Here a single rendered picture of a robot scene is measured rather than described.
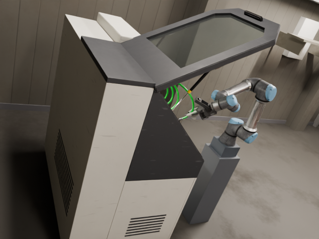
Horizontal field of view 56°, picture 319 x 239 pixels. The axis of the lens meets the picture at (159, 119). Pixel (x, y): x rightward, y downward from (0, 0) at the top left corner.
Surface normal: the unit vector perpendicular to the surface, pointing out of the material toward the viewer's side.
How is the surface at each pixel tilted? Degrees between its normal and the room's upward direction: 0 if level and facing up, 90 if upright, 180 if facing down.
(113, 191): 90
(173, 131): 90
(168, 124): 90
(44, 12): 90
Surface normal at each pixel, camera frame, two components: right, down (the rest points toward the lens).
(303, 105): -0.86, -0.04
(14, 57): 0.41, 0.52
